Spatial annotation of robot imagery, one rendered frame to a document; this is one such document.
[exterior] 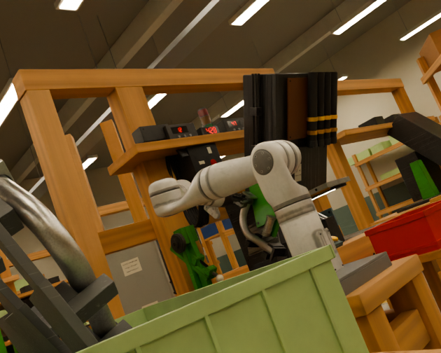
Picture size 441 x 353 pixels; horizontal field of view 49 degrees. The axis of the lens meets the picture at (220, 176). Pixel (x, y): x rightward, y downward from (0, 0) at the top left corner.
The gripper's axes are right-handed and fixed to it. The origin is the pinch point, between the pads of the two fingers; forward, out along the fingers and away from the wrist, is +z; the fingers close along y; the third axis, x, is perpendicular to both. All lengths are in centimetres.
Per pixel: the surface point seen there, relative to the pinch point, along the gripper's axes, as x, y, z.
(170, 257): 32.7, 10.6, -19.2
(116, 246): 32, 18, -40
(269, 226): 3.3, -16.5, -0.1
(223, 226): 194, 352, 310
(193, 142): -10.9, 31.7, -10.7
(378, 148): 63, 484, 775
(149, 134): -9.9, 37.6, -29.0
